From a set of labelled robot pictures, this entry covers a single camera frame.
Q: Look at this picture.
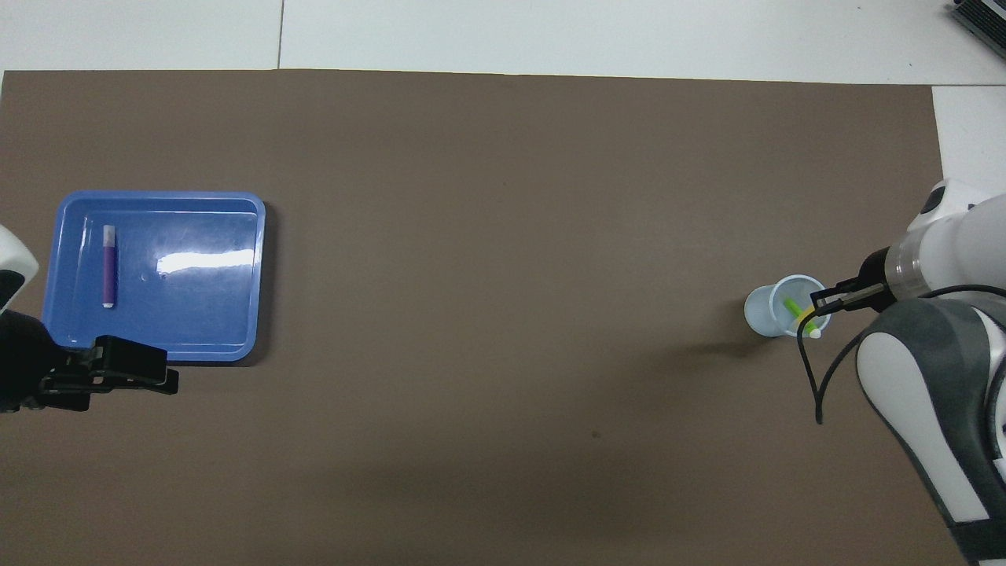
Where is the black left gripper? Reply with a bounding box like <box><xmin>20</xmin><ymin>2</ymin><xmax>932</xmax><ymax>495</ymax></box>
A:
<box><xmin>0</xmin><ymin>311</ymin><xmax>181</xmax><ymax>414</ymax></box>

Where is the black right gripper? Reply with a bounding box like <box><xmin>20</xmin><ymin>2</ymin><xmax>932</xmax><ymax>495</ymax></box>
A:
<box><xmin>810</xmin><ymin>247</ymin><xmax>901</xmax><ymax>318</ymax></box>

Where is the purple pen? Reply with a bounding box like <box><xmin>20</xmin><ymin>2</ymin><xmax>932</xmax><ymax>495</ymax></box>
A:
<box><xmin>102</xmin><ymin>225</ymin><xmax>119</xmax><ymax>309</ymax></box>

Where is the blue plastic tray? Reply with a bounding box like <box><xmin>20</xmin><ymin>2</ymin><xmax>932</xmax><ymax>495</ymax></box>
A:
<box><xmin>39</xmin><ymin>191</ymin><xmax>266</xmax><ymax>362</ymax></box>

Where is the green pen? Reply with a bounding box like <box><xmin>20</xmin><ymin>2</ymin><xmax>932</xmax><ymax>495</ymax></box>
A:
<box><xmin>782</xmin><ymin>295</ymin><xmax>823</xmax><ymax>340</ymax></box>

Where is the translucent plastic cup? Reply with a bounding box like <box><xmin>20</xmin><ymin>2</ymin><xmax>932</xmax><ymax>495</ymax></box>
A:
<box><xmin>743</xmin><ymin>274</ymin><xmax>832</xmax><ymax>340</ymax></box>

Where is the grey ribbed device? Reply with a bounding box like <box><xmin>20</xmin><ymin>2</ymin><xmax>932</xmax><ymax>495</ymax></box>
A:
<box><xmin>949</xmin><ymin>0</ymin><xmax>1006</xmax><ymax>48</ymax></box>

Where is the brown table mat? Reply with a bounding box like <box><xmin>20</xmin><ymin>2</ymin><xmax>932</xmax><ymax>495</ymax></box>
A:
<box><xmin>0</xmin><ymin>69</ymin><xmax>989</xmax><ymax>566</ymax></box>

